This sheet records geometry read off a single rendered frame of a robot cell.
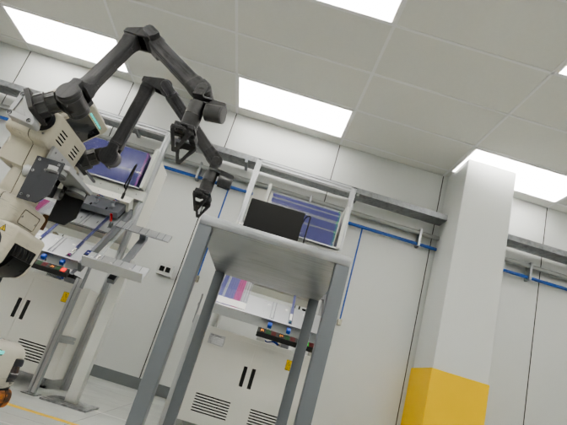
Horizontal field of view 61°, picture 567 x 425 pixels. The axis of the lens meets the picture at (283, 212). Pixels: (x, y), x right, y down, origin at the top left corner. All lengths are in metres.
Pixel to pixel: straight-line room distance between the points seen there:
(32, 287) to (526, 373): 4.47
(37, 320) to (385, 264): 3.26
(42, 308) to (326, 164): 3.22
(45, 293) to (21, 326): 0.23
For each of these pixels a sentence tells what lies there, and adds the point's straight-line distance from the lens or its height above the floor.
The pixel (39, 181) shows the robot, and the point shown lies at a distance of 1.81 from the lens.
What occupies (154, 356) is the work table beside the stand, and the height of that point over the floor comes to 0.39.
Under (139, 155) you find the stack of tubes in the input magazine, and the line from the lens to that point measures 3.63.
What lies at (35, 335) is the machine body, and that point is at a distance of 3.33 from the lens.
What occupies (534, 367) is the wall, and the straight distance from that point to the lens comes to 5.58.
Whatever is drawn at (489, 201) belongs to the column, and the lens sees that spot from 5.11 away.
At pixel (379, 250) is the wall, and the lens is 5.09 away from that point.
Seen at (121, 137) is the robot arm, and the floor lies 1.17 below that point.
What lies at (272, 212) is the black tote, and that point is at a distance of 1.47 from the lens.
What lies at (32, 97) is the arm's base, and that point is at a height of 1.04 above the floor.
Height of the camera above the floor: 0.42
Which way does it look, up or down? 19 degrees up
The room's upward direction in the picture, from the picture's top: 17 degrees clockwise
